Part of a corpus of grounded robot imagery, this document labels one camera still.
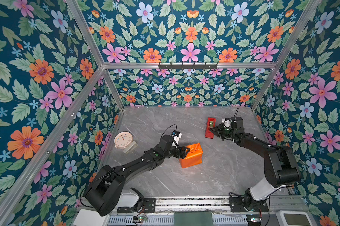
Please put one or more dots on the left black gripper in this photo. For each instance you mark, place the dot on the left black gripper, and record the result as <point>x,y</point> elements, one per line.
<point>182,155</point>

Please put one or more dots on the white device bottom right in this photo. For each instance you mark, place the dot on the white device bottom right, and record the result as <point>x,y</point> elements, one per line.
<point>294,218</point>

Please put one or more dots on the green centre box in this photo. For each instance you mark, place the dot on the green centre box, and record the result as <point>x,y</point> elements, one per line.
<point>201,218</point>

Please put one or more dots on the yellow wrapping paper sheet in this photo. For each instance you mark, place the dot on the yellow wrapping paper sheet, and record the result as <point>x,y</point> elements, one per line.
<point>194,156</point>

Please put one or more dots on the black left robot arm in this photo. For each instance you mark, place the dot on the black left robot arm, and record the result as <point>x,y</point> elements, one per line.
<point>104,193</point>

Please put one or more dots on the round white analog clock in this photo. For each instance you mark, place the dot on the round white analog clock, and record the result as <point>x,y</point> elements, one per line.
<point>123,140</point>

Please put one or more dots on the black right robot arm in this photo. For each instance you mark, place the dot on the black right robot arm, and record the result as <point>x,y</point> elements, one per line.
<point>280,166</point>

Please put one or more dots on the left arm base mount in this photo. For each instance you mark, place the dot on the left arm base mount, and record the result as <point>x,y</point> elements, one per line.
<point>132,202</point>

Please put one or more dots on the red tape dispenser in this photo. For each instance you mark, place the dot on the red tape dispenser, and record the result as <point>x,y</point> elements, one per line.
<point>209,126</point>

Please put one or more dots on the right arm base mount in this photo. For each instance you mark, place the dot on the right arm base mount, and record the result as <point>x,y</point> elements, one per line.
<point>247,204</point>

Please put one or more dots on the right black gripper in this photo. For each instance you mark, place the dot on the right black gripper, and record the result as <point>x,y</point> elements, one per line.
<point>220,131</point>

